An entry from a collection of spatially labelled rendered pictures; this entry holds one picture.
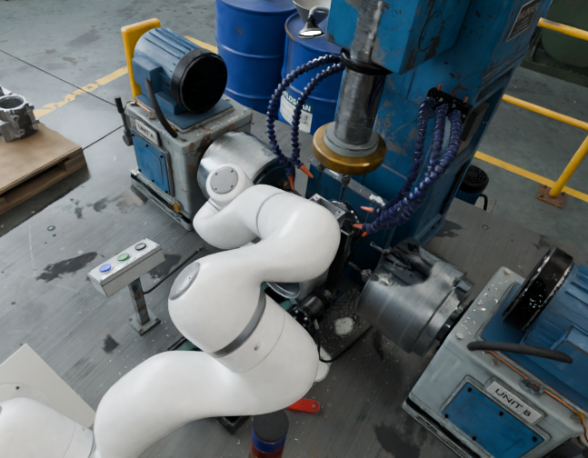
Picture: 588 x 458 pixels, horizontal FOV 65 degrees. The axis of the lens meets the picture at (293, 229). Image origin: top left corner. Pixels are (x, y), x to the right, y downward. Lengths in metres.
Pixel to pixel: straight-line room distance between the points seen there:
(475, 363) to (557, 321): 0.19
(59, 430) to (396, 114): 1.01
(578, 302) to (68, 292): 1.30
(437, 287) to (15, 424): 0.84
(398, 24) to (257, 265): 0.57
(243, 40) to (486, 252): 2.02
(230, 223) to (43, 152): 2.42
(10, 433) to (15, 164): 2.47
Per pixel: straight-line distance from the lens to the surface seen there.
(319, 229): 0.60
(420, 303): 1.10
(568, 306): 0.97
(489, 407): 1.12
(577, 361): 0.98
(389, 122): 1.30
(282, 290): 1.28
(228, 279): 0.51
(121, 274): 1.19
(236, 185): 0.91
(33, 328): 1.49
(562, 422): 1.07
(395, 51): 0.95
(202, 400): 0.62
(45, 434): 0.78
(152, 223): 1.66
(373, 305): 1.14
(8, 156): 3.21
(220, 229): 0.86
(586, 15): 5.11
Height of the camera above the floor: 1.98
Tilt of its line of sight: 46 degrees down
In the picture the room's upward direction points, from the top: 8 degrees clockwise
